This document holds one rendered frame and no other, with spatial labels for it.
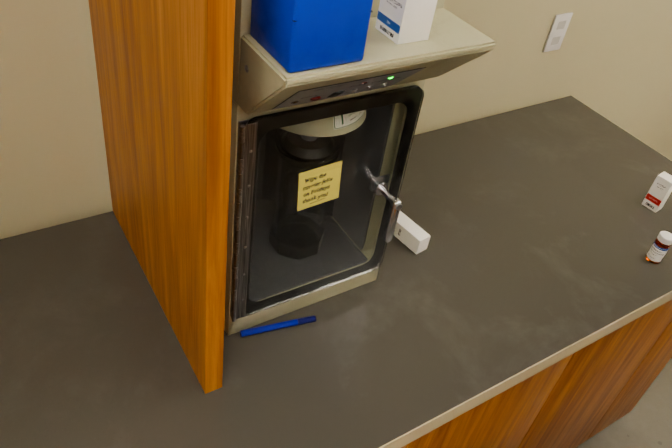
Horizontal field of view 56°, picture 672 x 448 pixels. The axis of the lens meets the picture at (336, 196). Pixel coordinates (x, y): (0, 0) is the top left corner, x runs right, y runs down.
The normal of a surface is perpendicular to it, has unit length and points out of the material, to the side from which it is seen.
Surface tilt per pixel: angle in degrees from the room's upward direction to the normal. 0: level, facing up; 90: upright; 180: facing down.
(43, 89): 90
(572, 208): 0
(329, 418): 0
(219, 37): 90
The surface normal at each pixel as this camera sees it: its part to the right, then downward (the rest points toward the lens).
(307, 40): 0.52, 0.59
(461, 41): 0.13, -0.77
